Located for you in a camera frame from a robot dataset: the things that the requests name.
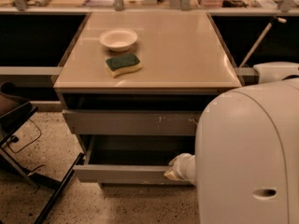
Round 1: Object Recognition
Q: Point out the black floor cable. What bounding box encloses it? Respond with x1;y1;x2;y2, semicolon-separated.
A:
6;118;43;154

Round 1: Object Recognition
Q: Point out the grey drawer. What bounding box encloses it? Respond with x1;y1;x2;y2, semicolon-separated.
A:
63;110;201;136
74;134;195;185

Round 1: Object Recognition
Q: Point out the black chair left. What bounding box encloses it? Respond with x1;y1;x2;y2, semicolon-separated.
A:
0;81;86;224

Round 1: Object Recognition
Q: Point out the grey drawer cabinet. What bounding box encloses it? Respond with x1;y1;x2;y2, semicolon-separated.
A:
50;9;245;189

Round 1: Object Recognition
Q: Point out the green yellow sponge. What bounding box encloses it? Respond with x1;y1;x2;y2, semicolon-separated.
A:
106;53;142;77

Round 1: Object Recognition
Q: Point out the white bowl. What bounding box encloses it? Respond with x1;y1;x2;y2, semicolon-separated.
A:
99;28;138;52

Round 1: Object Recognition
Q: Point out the purple booklet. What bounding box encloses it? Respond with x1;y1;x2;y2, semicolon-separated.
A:
82;0;114;7

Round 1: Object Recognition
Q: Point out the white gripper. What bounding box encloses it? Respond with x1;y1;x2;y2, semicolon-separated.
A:
164;153;191;181

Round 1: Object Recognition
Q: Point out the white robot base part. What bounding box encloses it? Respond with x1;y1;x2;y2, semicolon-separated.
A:
253;62;299;83

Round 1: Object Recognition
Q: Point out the grey top drawer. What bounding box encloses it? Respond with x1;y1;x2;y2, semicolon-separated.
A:
63;110;201;136

